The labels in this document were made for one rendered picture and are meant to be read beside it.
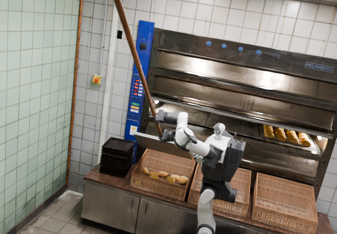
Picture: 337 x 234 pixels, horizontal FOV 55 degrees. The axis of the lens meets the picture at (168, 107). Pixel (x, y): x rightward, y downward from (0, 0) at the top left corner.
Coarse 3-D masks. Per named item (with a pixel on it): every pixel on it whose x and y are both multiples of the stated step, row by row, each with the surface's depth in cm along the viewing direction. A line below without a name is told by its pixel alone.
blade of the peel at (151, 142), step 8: (136, 136) 304; (144, 136) 298; (152, 136) 297; (144, 144) 320; (152, 144) 313; (160, 144) 305; (168, 144) 298; (168, 152) 322; (176, 152) 314; (184, 152) 307
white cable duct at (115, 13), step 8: (112, 24) 337; (112, 32) 339; (112, 40) 341; (112, 48) 343; (112, 56) 345; (104, 96) 359; (104, 104) 361; (104, 112) 363; (104, 120) 366; (104, 128) 368; (104, 136) 372
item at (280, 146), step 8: (192, 128) 345; (200, 128) 343; (208, 128) 342; (240, 136) 334; (248, 136) 338; (264, 144) 330; (272, 144) 328; (280, 144) 330; (296, 152) 324; (304, 152) 322; (312, 152) 322
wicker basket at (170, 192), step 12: (144, 156) 349; (156, 156) 356; (168, 156) 353; (192, 156) 348; (156, 168) 356; (168, 168) 353; (180, 168) 351; (192, 168) 331; (132, 180) 323; (144, 180) 317; (156, 180) 313; (156, 192) 316; (168, 192) 313; (180, 192) 310
